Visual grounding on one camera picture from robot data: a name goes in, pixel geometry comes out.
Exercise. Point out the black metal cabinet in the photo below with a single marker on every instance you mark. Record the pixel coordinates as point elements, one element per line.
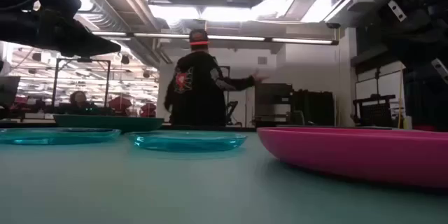
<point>273,101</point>

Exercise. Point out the opaque magenta plastic plate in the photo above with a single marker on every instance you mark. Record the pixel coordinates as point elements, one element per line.
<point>357,154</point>

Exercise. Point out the clear blue plastic plate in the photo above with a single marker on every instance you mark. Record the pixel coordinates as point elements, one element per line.
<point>56,136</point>
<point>185,141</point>

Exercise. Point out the standing person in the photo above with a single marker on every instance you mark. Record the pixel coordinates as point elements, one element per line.
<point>197,91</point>

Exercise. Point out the seated person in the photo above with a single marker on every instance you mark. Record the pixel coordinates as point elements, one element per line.
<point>78,99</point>

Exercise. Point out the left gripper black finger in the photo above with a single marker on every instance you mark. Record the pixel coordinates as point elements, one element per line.
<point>91,45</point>

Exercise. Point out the long ceiling light strip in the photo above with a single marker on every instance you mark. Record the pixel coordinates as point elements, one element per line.
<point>231,38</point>

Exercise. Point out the black gantry frame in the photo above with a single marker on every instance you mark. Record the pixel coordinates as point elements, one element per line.
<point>106,80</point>

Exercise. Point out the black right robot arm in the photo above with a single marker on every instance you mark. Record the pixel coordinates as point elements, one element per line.
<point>416,31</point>

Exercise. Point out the dark computer monitor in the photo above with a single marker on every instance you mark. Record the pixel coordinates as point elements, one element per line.
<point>8,91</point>

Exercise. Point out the red bin rack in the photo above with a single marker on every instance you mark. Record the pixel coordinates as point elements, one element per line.
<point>148,110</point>
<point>119,104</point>

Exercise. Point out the dark green plastic plate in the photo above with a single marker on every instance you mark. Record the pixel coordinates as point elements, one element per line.
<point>108,123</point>

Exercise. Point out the small wall vent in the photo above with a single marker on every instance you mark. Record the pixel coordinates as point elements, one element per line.
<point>262,60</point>

